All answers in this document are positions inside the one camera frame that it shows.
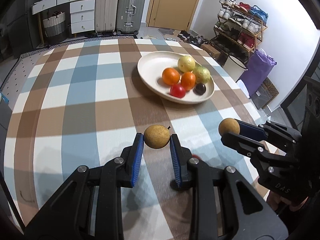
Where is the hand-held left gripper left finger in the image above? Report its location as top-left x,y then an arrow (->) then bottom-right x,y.
24,132 -> 145,240

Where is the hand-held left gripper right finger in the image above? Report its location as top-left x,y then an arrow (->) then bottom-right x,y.
169,134 -> 289,240

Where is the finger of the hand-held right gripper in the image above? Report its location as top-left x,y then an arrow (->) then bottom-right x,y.
221,131 -> 273,160
237,121 -> 268,142

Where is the brown round fruit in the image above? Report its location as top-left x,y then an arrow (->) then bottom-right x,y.
218,118 -> 240,137
143,124 -> 171,149

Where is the green apple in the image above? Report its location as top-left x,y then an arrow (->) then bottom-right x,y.
192,65 -> 211,84

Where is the orange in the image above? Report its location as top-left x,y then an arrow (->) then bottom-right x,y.
162,67 -> 180,85
180,71 -> 196,91

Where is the cream round plate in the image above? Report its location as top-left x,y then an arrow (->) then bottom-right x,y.
137,51 -> 215,105

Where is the yellow-green apple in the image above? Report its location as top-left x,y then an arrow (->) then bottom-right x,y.
177,55 -> 196,72

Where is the person's right hand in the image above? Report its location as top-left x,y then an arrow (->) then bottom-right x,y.
266,190 -> 310,214

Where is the patterned brown floor mat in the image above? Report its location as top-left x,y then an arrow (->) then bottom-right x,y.
250,77 -> 279,109

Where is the white paper sheet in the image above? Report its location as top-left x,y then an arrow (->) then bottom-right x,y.
236,80 -> 250,99

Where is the purple bag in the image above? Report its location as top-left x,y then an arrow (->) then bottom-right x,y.
237,49 -> 277,97

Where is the dark plum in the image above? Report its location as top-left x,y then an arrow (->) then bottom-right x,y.
194,82 -> 207,95

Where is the white bin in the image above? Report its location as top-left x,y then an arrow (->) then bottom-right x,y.
225,54 -> 249,83

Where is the brown cardboard box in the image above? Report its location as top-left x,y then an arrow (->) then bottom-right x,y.
201,44 -> 229,65

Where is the wooden shoe rack with shoes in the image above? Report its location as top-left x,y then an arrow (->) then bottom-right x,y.
215,0 -> 269,60

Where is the pile of scattered shoes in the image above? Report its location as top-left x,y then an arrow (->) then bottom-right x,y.
176,29 -> 213,47

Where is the silver suitcase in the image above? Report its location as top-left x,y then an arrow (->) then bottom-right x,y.
115,0 -> 147,35

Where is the yellow wooden door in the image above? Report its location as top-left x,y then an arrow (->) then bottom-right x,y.
146,0 -> 207,29

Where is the beige suitcase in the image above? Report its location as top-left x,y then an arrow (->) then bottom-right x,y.
94,0 -> 120,36

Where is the woven basket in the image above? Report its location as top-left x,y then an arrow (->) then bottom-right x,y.
42,11 -> 67,44

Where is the white drawer cabinet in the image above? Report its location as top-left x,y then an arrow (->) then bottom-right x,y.
31,0 -> 97,37

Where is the grey fridge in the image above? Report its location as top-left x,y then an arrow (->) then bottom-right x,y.
0,10 -> 43,60

